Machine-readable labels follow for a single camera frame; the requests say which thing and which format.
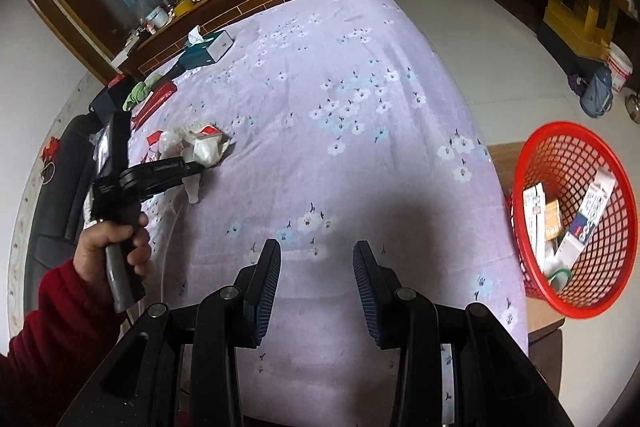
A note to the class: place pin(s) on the person's left hand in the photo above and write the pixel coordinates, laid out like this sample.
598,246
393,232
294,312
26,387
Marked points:
95,249

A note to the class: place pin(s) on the dark navy box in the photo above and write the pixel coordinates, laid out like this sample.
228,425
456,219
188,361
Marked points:
110,99

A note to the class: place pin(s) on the person's left forearm red sleeve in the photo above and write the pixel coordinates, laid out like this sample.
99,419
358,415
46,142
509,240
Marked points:
45,332

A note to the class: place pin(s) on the red hanging ornament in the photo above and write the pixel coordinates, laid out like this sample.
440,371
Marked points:
50,149

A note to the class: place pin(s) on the white blue and red box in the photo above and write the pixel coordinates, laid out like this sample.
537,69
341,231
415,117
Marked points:
587,212

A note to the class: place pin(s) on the red plastic basket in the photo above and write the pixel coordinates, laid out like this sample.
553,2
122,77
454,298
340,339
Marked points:
575,147

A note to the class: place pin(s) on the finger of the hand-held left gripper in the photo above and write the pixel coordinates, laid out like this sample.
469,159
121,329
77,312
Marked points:
170,171

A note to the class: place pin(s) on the green crumpled cloth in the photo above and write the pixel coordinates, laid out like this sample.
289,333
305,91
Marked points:
137,93

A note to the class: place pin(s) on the white plastic bucket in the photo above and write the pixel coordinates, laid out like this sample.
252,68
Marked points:
620,67

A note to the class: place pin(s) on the orange cardboard box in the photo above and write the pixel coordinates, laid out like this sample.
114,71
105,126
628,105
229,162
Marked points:
552,219

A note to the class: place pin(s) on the clear bag with red items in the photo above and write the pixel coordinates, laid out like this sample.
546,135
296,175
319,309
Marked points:
205,149

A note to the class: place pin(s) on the purple shoe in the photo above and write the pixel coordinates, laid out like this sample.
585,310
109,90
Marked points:
576,84

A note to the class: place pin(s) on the white cardboard box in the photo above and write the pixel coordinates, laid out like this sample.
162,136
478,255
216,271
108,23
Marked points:
532,212

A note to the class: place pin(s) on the white and clear plastic wrapper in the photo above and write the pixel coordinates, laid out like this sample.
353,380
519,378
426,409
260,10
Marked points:
557,274

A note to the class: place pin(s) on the teal tissue box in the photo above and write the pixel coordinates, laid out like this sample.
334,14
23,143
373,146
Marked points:
210,49

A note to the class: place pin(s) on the metal bowl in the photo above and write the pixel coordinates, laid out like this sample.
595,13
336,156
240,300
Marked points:
634,106

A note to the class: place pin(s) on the dark red flat packet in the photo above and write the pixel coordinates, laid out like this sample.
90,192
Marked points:
157,99

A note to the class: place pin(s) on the purple floral bed sheet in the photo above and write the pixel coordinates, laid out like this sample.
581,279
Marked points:
350,107

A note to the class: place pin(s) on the brown cardboard box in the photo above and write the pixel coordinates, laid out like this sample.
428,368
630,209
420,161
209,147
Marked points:
542,319

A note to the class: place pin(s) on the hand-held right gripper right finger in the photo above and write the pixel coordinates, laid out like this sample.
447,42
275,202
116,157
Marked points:
364,289

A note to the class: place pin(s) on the blue grey backpack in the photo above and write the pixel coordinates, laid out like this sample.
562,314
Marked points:
597,92

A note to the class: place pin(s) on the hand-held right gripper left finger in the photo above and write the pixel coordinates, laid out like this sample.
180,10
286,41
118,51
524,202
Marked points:
267,289

